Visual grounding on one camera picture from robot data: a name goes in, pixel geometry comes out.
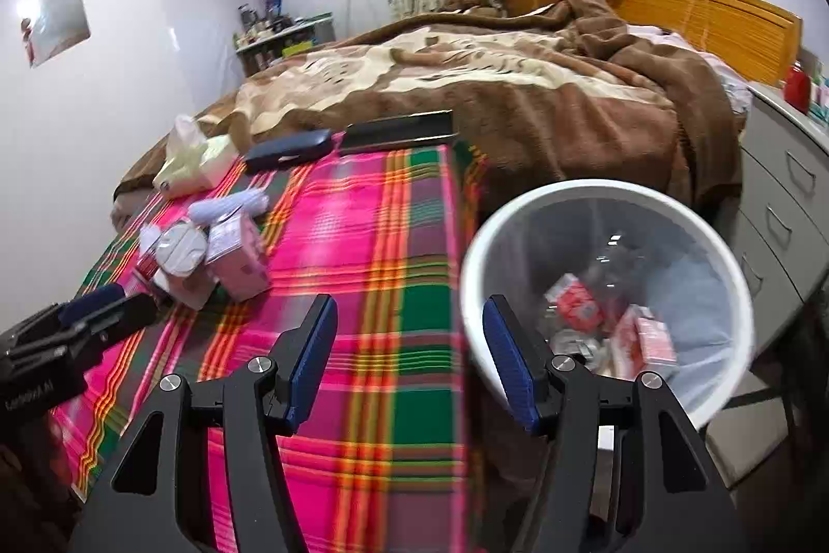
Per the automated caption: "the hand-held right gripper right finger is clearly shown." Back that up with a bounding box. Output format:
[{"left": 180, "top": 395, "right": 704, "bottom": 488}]
[{"left": 482, "top": 294, "right": 752, "bottom": 553}]

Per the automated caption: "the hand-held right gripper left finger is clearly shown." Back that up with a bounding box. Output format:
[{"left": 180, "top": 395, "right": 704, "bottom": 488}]
[{"left": 68, "top": 294, "right": 339, "bottom": 553}]

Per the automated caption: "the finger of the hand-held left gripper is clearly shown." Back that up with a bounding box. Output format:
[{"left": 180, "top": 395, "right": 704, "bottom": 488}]
[
  {"left": 61, "top": 285, "right": 127, "bottom": 327},
  {"left": 71, "top": 295, "right": 158, "bottom": 347}
]

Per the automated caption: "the red can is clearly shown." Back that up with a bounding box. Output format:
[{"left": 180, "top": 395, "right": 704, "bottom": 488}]
[{"left": 133, "top": 220, "right": 208, "bottom": 295}]

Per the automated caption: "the red white packet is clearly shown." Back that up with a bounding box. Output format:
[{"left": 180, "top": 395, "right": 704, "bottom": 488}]
[{"left": 542, "top": 273, "right": 606, "bottom": 330}]

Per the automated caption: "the pink box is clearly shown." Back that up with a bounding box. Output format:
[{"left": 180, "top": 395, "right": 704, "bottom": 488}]
[{"left": 206, "top": 216, "right": 271, "bottom": 304}]

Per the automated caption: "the pink strawberry carton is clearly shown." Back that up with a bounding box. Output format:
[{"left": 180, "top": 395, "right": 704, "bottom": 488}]
[{"left": 605, "top": 303, "right": 678, "bottom": 379}]

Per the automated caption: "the lavender white cloth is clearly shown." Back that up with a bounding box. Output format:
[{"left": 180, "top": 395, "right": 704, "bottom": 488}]
[{"left": 188, "top": 188, "right": 269, "bottom": 226}]

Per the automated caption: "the white trash bin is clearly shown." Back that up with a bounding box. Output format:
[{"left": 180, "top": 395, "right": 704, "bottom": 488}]
[{"left": 460, "top": 180, "right": 759, "bottom": 431}]

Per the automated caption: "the pink green plaid cloth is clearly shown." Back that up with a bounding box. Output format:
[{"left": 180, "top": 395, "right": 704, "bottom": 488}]
[{"left": 48, "top": 145, "right": 493, "bottom": 553}]

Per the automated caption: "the pale yellow tissue pack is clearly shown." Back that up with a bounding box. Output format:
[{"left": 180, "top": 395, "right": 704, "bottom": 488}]
[{"left": 152, "top": 114, "right": 240, "bottom": 197}]

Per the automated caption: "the dark blue glasses case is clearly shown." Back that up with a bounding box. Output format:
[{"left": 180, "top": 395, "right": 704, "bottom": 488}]
[{"left": 244, "top": 131, "right": 334, "bottom": 175}]

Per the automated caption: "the black smartphone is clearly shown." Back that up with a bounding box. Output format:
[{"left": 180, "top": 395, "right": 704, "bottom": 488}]
[{"left": 338, "top": 110, "right": 454, "bottom": 155}]

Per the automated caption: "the brown printed blanket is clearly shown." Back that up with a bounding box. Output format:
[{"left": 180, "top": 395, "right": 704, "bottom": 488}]
[{"left": 113, "top": 0, "right": 746, "bottom": 217}]

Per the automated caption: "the grey drawer nightstand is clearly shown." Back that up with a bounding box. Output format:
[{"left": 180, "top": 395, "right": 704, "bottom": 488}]
[{"left": 738, "top": 81, "right": 829, "bottom": 308}]

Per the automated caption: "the cluttered shelf desk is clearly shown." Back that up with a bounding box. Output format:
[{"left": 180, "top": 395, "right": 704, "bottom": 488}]
[{"left": 233, "top": 12, "right": 338, "bottom": 78}]

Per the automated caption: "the white pink bedsheet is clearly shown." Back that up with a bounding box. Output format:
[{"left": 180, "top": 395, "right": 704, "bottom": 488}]
[{"left": 628, "top": 25, "right": 755, "bottom": 114}]

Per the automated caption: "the red jar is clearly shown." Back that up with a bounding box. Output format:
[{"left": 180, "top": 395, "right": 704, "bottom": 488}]
[{"left": 783, "top": 59, "right": 812, "bottom": 115}]

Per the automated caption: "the wooden headboard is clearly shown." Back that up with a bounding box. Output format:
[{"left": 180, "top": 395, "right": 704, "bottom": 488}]
[{"left": 609, "top": 0, "right": 801, "bottom": 88}]

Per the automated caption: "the group of medicine boxes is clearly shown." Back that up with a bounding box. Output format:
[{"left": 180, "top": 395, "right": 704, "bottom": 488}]
[{"left": 809, "top": 74, "right": 829, "bottom": 126}]

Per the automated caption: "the silver wall poster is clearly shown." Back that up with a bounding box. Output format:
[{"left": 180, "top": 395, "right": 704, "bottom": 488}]
[{"left": 18, "top": 0, "right": 90, "bottom": 68}]

